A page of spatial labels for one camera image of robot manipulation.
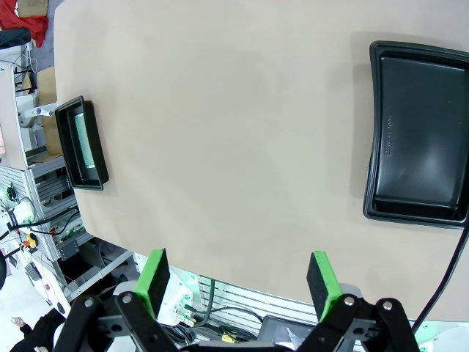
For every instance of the white round device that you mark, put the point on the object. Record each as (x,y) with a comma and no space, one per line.
(25,212)

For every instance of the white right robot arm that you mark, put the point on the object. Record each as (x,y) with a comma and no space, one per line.
(447,339)

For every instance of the black plastic ESD tray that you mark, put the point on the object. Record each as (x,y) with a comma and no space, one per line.
(421,139)
(96,154)

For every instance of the black tablet screen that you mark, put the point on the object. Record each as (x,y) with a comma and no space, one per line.
(282,330)

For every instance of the red cloth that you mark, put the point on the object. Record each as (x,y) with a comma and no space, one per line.
(25,23)

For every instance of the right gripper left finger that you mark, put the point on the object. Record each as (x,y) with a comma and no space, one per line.
(146,286)

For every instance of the aluminium profile frame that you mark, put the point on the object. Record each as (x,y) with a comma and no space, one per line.
(47,183)

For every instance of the yellow red emergency stop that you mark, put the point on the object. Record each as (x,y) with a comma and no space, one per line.
(31,240)

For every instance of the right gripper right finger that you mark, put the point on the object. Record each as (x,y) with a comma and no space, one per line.
(328,286)

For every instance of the person in black top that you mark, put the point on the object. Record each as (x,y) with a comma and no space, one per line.
(40,330)

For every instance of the brown cardboard box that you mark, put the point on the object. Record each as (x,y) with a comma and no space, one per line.
(47,91)
(33,7)

